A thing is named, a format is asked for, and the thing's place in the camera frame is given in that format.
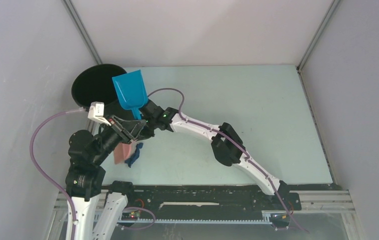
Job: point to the blue dustpan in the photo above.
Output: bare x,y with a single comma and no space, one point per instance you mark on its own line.
131,92

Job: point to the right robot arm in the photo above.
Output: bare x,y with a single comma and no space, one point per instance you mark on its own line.
227,147

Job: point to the black trash bin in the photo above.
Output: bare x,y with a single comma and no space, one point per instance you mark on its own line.
95,85

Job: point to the pink hand brush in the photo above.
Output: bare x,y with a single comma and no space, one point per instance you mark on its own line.
122,152

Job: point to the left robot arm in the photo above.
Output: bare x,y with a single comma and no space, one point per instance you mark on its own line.
85,177

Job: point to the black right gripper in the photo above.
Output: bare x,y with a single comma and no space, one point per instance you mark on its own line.
147,134

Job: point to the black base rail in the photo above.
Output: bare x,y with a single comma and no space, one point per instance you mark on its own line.
204,203

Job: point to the blue paper scrap left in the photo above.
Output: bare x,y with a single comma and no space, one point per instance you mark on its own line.
134,156

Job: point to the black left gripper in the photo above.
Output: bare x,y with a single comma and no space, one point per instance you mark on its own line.
118,125

